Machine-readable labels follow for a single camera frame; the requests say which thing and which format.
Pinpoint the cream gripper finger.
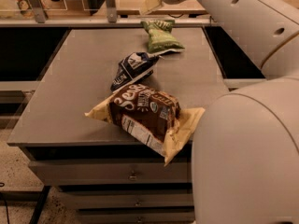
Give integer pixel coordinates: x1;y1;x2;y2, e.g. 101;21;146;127
139;0;163;15

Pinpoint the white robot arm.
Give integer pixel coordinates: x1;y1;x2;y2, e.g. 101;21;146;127
145;0;299;224

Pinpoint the green jalapeno chip bag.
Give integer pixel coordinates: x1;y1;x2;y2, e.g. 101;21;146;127
141;20;185;54

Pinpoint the dark blue chip bag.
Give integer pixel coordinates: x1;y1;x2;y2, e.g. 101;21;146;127
110;52;159;92

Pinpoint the brown and yellow chip bag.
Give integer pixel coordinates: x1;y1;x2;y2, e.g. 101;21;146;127
85;84;205;165

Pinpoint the wooden table in background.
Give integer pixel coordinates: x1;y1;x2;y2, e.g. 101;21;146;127
115;0;206;15

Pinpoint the grey metal railing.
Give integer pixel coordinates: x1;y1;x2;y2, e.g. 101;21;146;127
0;0;216;27

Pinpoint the colourful package on shelf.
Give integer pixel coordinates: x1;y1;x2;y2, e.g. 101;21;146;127
0;0;36;20

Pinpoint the top grey drawer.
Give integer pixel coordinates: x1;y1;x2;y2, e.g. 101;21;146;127
29;160;192;186

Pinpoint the grey drawer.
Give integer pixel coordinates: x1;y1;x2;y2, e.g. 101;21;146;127
78;209;195;224
60;189;193;209
29;160;192;186

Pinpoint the grey drawer cabinet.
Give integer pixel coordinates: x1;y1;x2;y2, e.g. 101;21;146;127
8;28;227;224

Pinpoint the middle grey drawer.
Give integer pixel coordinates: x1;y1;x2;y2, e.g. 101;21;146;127
60;189;193;209

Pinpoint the bottom grey drawer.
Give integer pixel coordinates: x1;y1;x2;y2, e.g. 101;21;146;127
78;209;195;224

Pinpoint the black floor frame bar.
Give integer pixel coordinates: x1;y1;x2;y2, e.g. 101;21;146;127
29;186;50;224

